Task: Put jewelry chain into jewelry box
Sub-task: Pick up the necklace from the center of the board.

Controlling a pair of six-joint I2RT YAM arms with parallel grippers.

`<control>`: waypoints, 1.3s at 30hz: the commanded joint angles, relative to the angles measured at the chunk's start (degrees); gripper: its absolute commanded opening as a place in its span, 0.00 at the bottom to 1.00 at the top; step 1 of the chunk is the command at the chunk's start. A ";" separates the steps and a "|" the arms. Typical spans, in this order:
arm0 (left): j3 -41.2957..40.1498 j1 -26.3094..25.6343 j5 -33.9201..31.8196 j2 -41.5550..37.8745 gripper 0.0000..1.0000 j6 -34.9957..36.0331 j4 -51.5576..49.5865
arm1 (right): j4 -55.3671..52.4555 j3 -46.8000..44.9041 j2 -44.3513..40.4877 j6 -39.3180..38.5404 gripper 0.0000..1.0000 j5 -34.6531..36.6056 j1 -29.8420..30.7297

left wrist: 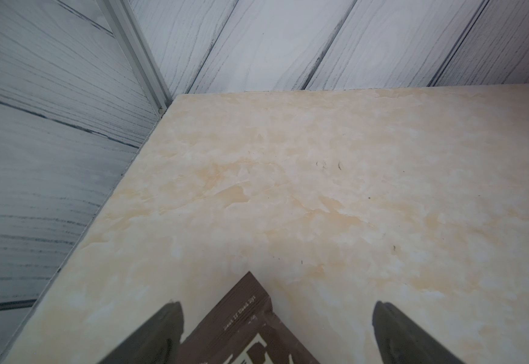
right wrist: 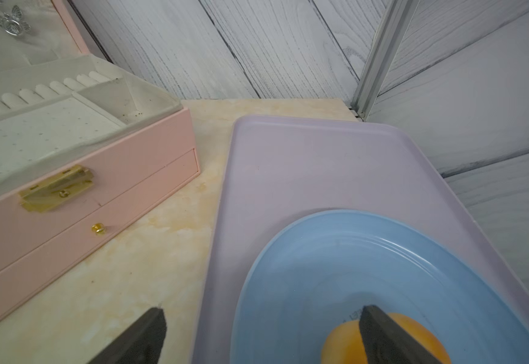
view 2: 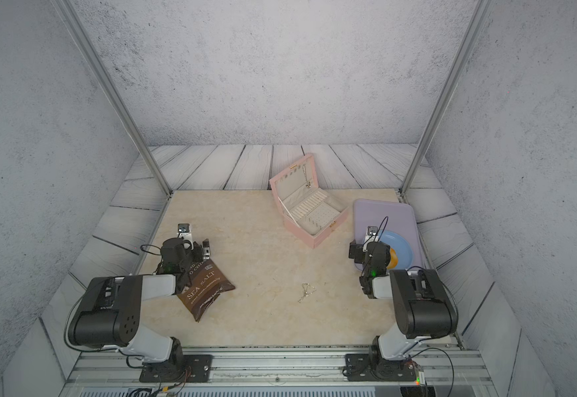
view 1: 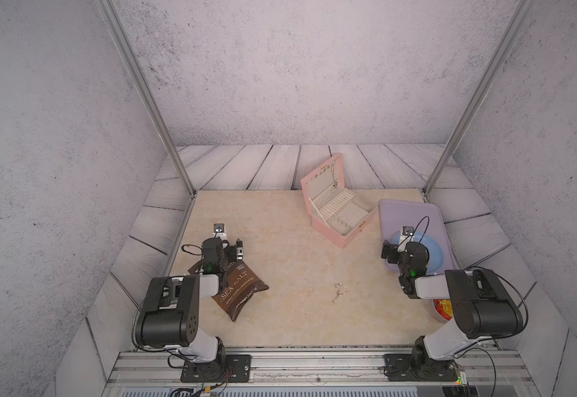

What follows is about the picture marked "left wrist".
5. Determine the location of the brown kettle chips bag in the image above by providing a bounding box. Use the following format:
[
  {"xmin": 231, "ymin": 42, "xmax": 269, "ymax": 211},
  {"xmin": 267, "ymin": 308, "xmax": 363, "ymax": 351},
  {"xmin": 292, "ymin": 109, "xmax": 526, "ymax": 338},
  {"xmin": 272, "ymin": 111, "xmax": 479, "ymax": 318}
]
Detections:
[{"xmin": 176, "ymin": 272, "xmax": 318, "ymax": 364}]

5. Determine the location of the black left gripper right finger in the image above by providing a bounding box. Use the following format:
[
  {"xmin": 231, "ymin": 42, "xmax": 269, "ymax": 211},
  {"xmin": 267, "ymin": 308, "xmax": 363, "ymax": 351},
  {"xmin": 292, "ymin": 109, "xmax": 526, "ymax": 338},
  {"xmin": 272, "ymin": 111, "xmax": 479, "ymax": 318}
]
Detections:
[{"xmin": 372, "ymin": 301, "xmax": 463, "ymax": 364}]

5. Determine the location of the silver left frame post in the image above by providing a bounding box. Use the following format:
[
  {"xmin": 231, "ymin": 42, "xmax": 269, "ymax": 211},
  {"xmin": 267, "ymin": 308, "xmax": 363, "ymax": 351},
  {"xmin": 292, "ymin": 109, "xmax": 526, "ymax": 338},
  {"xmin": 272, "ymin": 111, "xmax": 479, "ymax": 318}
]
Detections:
[{"xmin": 96, "ymin": 0, "xmax": 173, "ymax": 118}]

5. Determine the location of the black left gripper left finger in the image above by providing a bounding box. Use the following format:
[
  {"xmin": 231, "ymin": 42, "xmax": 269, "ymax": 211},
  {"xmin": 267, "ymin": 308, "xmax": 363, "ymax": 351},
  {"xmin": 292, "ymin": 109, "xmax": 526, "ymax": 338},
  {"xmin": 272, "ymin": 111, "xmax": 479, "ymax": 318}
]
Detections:
[{"xmin": 99, "ymin": 302, "xmax": 184, "ymax": 364}]

